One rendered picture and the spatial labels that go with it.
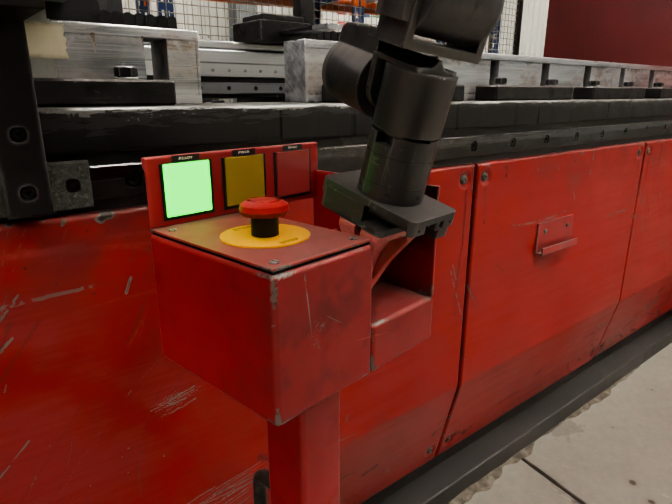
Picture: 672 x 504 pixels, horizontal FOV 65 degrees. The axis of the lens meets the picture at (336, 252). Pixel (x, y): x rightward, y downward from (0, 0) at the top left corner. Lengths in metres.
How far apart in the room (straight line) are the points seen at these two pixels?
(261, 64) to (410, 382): 0.69
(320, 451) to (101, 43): 0.54
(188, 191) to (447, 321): 0.68
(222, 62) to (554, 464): 1.22
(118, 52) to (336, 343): 0.48
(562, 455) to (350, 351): 1.17
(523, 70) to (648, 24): 1.15
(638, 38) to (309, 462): 2.15
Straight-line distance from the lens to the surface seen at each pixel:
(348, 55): 0.47
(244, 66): 1.11
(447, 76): 0.43
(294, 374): 0.38
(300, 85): 0.88
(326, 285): 0.38
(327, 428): 0.53
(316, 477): 0.55
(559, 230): 1.30
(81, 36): 0.73
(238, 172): 0.50
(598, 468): 1.55
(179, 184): 0.47
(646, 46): 2.42
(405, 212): 0.42
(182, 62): 0.77
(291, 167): 0.55
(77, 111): 0.60
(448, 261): 0.99
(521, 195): 1.14
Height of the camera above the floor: 0.89
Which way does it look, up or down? 17 degrees down
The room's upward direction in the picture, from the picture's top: straight up
